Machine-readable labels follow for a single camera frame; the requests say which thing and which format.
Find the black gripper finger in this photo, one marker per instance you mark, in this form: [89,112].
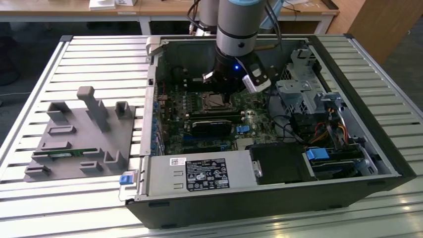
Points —
[229,98]

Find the silver green CPU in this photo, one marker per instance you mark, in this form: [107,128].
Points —
[217,100]

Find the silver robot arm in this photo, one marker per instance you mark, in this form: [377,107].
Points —
[237,27]

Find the CPU socket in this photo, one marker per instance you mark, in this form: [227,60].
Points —
[205,108]

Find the black plastic cover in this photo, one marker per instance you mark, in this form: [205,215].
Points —
[281,163]

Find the green motherboard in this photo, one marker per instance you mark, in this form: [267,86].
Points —
[261,119]

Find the blue plastic clip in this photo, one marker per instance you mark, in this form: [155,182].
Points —
[242,129]

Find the black graphics card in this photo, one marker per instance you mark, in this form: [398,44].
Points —
[211,129]

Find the silver finned heatsink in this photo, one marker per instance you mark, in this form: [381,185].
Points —
[245,143]

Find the metal drive cage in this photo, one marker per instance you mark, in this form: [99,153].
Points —
[291,86]

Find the blue disk carrier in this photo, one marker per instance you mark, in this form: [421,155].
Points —
[317,154]

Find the grey power supply unit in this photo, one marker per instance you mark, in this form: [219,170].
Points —
[165,178]

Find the small white box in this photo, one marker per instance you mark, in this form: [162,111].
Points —
[127,2]

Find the blue case latch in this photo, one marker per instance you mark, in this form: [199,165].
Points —
[126,179]

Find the black open PC case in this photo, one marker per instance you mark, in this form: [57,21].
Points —
[231,210]

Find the grey parts rack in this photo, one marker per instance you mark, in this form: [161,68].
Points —
[83,138]

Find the green RAM stick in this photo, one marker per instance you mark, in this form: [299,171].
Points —
[83,151]

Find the wooden cabinet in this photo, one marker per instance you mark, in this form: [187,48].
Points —
[379,24]

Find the metal disk bay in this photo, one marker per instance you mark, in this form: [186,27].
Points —
[367,166]

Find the wooden desk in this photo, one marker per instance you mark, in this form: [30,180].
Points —
[50,11]

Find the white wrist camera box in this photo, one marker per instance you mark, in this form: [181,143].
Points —
[261,85]

